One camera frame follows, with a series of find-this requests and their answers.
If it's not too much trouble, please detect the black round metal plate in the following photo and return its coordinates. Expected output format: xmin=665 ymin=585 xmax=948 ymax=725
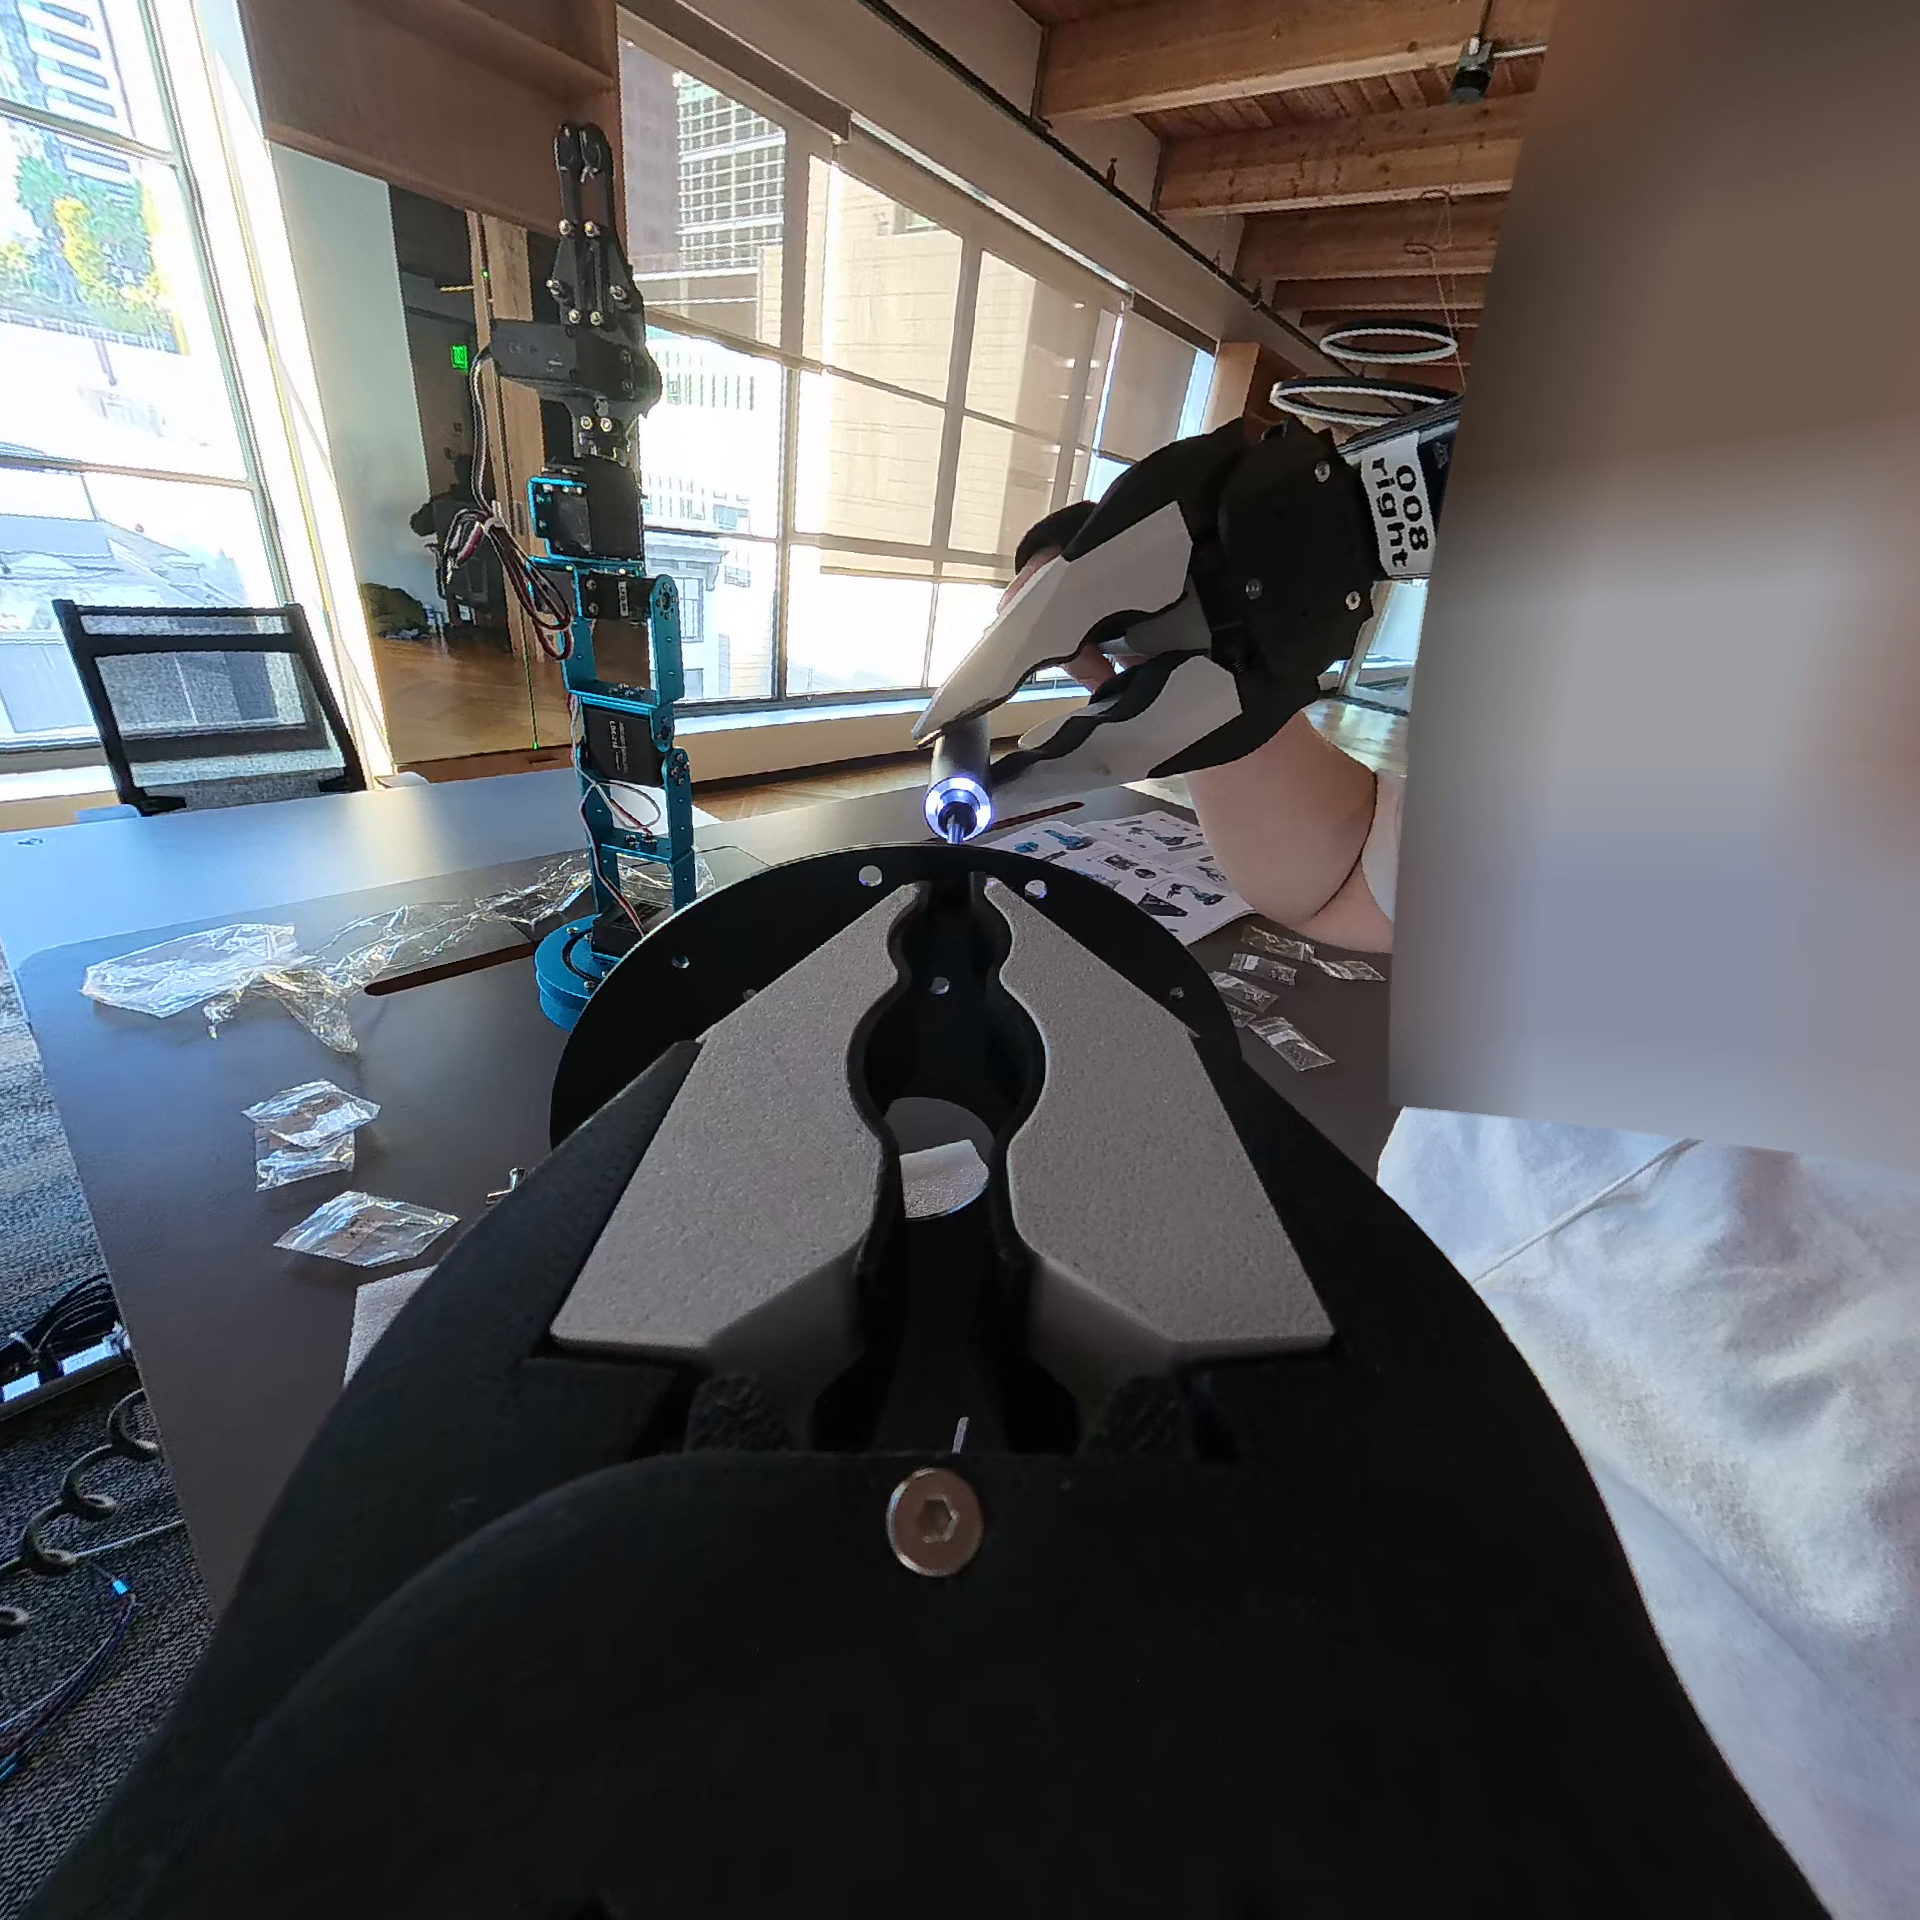
xmin=546 ymin=838 xmax=1249 ymax=1231

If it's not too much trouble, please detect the black coiled cable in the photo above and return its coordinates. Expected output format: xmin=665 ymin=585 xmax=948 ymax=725
xmin=0 ymin=1388 xmax=167 ymax=1641

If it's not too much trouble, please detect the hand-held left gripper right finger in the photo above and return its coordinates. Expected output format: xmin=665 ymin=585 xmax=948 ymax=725
xmin=982 ymin=879 xmax=1338 ymax=1369

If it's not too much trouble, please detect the white foam sheet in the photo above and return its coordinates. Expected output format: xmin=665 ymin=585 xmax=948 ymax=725
xmin=344 ymin=1266 xmax=441 ymax=1389

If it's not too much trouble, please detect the printed instruction sheet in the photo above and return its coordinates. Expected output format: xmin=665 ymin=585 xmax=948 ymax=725
xmin=982 ymin=810 xmax=1256 ymax=947

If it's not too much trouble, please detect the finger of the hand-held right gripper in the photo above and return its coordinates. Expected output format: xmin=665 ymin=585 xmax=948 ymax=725
xmin=911 ymin=421 xmax=1256 ymax=742
xmin=990 ymin=651 xmax=1295 ymax=789

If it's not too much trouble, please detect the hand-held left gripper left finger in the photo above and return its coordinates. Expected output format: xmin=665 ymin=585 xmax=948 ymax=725
xmin=548 ymin=882 xmax=928 ymax=1369

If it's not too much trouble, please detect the person's white shirt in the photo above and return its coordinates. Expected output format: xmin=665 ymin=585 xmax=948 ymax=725
xmin=1373 ymin=1107 xmax=1920 ymax=1920

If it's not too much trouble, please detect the person's right forearm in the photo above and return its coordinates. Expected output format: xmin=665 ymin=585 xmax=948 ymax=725
xmin=1199 ymin=698 xmax=1405 ymax=955

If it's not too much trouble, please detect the black mesh office chair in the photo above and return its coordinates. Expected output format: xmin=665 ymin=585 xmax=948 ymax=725
xmin=52 ymin=597 xmax=370 ymax=820

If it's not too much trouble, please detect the cluster of tiny screw bags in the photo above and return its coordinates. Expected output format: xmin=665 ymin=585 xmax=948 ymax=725
xmin=1206 ymin=923 xmax=1386 ymax=1077

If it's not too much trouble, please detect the black cable bundle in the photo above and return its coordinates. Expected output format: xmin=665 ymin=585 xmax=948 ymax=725
xmin=0 ymin=1275 xmax=135 ymax=1420

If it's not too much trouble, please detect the black electric screwdriver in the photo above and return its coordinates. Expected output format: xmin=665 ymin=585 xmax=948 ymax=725
xmin=920 ymin=713 xmax=1004 ymax=898

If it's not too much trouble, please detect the blue red thin wire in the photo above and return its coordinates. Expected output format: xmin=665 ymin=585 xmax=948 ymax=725
xmin=0 ymin=1574 xmax=140 ymax=1790

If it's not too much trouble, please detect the crumpled clear plastic wrap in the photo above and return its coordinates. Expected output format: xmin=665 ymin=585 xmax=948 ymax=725
xmin=81 ymin=921 xmax=360 ymax=1057
xmin=322 ymin=855 xmax=606 ymax=995

